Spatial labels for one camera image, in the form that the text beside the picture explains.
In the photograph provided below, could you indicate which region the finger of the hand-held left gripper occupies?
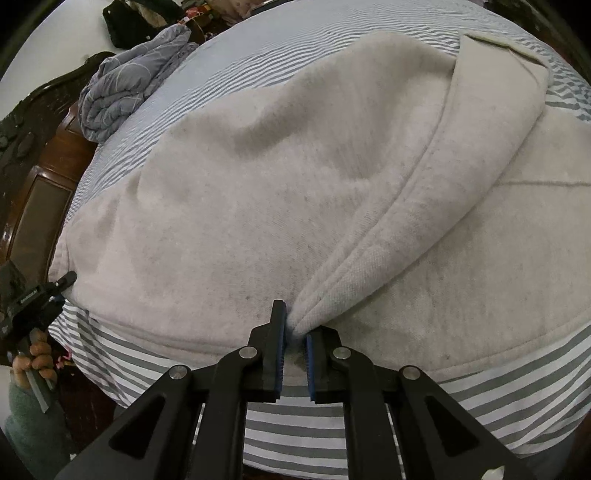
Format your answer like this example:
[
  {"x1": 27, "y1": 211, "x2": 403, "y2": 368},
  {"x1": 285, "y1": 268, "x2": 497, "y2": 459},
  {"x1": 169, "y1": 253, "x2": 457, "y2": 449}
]
[{"x1": 39, "y1": 271, "x2": 78, "y2": 296}]

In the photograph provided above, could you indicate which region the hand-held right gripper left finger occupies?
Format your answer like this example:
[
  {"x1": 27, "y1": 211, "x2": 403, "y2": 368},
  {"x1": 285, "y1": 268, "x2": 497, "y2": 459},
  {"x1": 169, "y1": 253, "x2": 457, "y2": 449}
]
[{"x1": 54, "y1": 300, "x2": 289, "y2": 480}]

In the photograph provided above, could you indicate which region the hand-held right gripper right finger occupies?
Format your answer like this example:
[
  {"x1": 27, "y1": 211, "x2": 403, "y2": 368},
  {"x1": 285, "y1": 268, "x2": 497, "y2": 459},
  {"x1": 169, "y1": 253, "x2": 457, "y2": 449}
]
[{"x1": 302, "y1": 325, "x2": 539, "y2": 480}]

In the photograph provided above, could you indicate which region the person's left forearm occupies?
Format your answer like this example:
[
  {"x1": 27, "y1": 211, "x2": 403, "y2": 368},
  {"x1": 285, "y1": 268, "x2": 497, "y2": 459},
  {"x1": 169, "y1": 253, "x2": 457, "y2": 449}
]
[{"x1": 0, "y1": 381, "x2": 75, "y2": 480}]

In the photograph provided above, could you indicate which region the person's left hand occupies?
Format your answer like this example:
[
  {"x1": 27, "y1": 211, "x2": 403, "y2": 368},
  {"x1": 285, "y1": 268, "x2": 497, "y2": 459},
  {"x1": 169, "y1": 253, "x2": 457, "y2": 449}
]
[{"x1": 11, "y1": 328, "x2": 58, "y2": 393}]

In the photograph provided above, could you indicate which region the dark carved wooden headboard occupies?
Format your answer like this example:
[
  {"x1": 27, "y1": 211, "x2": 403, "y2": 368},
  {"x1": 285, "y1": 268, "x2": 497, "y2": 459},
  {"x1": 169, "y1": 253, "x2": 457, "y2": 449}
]
[{"x1": 0, "y1": 51, "x2": 100, "y2": 296}]

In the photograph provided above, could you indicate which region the grey white striped bed sheet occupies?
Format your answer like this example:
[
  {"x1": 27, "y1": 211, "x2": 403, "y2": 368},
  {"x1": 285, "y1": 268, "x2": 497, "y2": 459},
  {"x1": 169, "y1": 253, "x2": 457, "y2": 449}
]
[{"x1": 46, "y1": 0, "x2": 591, "y2": 476}]

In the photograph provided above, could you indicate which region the grey blue quilt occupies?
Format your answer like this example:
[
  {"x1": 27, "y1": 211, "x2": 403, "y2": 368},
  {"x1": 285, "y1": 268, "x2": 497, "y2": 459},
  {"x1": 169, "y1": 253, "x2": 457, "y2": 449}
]
[{"x1": 78, "y1": 24, "x2": 199, "y2": 143}]

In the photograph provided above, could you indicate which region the black bag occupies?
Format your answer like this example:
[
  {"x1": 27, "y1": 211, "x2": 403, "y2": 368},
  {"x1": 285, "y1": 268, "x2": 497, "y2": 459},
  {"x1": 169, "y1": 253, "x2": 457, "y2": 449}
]
[{"x1": 102, "y1": 0, "x2": 185, "y2": 49}]

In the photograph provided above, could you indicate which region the pile of colourful clutter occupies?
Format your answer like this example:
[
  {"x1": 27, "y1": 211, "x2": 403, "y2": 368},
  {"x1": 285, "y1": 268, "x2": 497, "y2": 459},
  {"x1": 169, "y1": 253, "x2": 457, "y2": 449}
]
[{"x1": 182, "y1": 0, "x2": 278, "y2": 42}]

